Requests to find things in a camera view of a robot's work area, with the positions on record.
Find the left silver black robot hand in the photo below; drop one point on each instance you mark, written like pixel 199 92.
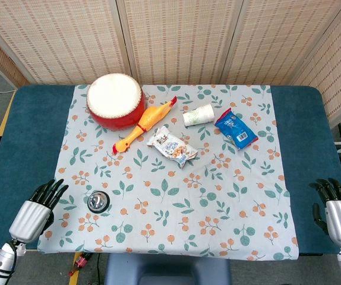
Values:
pixel 30 219

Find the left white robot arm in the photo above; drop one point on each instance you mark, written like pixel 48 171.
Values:
pixel 1 262

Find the blue padded robot base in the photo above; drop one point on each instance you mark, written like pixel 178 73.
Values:
pixel 167 270

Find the silver call bell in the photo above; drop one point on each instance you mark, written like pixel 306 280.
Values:
pixel 98 202

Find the blue snack packet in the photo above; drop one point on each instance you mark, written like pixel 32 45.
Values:
pixel 236 129

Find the floral leaf print tablecloth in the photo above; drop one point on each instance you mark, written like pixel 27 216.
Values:
pixel 170 190

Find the red drum white skin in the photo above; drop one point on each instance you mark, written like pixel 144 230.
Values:
pixel 115 101

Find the yellow rubber chicken toy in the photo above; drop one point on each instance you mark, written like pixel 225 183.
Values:
pixel 146 121

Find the white nut snack packet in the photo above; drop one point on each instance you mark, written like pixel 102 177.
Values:
pixel 172 147

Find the white paper cup green print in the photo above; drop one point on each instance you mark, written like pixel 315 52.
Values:
pixel 198 115

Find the woven bamboo folding screen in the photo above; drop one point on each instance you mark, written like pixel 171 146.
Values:
pixel 170 38

